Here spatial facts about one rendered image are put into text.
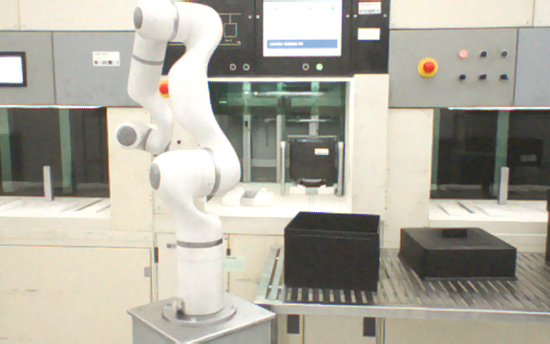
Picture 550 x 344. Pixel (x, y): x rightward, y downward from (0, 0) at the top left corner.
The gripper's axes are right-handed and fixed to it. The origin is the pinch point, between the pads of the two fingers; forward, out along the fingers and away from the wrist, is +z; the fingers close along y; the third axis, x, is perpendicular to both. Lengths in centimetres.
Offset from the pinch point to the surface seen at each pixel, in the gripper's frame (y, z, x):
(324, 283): 59, -36, -43
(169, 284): 0, 12, -61
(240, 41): 28.3, 12.4, 32.2
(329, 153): 63, 64, -14
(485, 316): 101, -49, -46
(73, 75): -35.0, 11.6, 19.7
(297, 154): 48, 64, -14
